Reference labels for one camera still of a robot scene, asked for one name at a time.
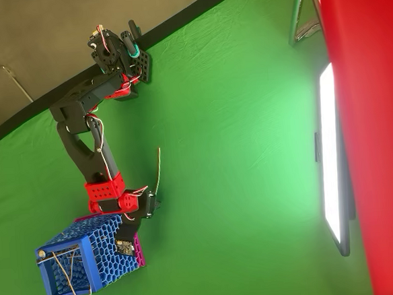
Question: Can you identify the blue and pink mesh basket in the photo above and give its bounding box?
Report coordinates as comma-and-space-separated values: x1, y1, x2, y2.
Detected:
32, 211, 149, 295

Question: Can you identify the green cloth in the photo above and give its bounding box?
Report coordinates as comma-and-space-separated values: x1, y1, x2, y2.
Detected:
0, 0, 375, 295

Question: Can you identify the black cloth border strip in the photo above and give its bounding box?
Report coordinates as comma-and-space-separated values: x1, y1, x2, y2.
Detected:
0, 0, 264, 156

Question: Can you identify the black and teal clamp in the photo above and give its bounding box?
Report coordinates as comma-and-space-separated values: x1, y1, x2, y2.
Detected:
119, 18, 145, 61

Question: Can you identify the thin grey metal rod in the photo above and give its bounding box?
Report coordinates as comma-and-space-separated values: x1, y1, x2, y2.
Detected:
0, 59, 34, 106

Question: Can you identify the white led light panel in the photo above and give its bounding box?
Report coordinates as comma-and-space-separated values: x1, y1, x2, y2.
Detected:
308, 61, 360, 259

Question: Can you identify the large red panel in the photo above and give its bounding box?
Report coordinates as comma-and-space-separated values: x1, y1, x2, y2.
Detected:
313, 0, 393, 295

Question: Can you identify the small camera on black bracket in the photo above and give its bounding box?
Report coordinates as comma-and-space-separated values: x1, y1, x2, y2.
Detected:
112, 218, 143, 259

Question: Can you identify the red and white servo cable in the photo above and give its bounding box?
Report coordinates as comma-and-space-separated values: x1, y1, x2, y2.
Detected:
85, 113, 115, 183

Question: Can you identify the chrome stand frame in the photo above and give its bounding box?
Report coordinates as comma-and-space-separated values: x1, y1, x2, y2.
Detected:
285, 0, 326, 47

